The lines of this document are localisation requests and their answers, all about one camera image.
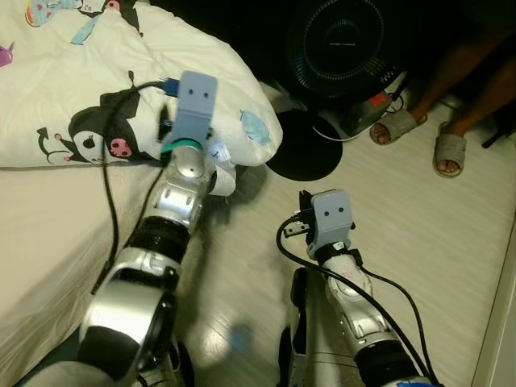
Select cream cartoon print quilt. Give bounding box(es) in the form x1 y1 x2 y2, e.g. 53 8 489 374
0 0 285 199

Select grey box orange label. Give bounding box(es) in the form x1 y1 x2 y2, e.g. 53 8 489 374
345 87 406 136

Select grey open-toe slipper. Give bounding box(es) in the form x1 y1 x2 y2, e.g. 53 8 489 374
433 121 469 179
369 108 429 147

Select person left leg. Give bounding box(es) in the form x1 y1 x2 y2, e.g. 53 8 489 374
435 56 516 177

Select person leg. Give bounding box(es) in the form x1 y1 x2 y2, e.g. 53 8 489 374
435 56 516 177
372 28 509 146

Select black round circulator fan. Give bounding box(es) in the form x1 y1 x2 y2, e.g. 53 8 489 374
284 0 410 102

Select person right leg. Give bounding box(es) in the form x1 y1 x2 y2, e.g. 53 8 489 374
372 28 509 146

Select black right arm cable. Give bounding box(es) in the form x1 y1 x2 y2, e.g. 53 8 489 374
276 216 443 387

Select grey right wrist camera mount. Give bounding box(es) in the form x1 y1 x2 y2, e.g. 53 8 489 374
310 189 356 252

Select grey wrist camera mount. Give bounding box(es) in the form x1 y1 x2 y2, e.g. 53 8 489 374
310 189 356 252
165 70 220 148

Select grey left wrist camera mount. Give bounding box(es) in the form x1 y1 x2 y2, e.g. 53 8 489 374
165 70 220 148

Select white power cable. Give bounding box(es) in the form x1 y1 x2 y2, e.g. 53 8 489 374
318 119 380 144

